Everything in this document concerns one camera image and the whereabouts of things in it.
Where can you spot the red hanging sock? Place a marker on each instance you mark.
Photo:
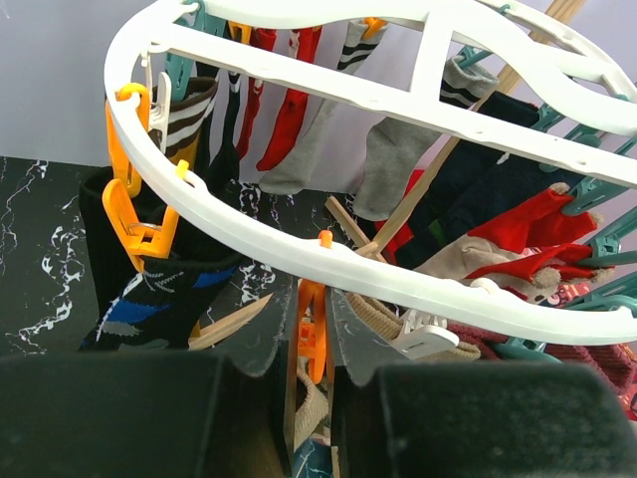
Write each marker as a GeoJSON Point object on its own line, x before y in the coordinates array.
{"type": "Point", "coordinates": [303, 45]}

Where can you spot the beige sock with red cuff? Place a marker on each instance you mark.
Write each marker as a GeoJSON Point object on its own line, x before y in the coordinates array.
{"type": "Point", "coordinates": [535, 277]}

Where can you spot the mustard yellow hanging sock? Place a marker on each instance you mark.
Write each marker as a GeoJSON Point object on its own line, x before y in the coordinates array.
{"type": "Point", "coordinates": [186, 119]}

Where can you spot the black blue patterned sock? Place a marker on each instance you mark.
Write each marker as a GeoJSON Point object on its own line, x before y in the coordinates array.
{"type": "Point", "coordinates": [158, 307]}

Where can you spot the clear blue plastic bin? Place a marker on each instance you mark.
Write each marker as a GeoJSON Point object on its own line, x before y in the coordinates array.
{"type": "Point", "coordinates": [313, 458]}

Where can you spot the brown argyle sock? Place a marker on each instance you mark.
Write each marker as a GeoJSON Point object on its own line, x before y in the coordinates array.
{"type": "Point", "coordinates": [312, 404]}

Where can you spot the grey hanging sock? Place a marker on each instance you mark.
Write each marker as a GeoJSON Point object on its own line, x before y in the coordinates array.
{"type": "Point", "coordinates": [392, 147]}

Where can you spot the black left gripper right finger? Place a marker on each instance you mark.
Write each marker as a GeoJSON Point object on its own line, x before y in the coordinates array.
{"type": "Point", "coordinates": [370, 384]}

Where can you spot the wooden drying rack frame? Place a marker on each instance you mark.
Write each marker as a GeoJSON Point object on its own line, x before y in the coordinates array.
{"type": "Point", "coordinates": [561, 11]}

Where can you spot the white clothes clip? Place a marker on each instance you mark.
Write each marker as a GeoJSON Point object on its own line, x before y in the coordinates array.
{"type": "Point", "coordinates": [423, 333]}

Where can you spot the orange clothes clip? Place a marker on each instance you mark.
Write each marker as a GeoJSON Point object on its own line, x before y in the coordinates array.
{"type": "Point", "coordinates": [312, 327]}

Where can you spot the navy hanging sock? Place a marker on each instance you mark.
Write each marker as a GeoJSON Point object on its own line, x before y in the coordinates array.
{"type": "Point", "coordinates": [466, 163]}

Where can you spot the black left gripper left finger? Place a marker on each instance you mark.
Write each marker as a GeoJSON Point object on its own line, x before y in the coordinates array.
{"type": "Point", "coordinates": [245, 396]}

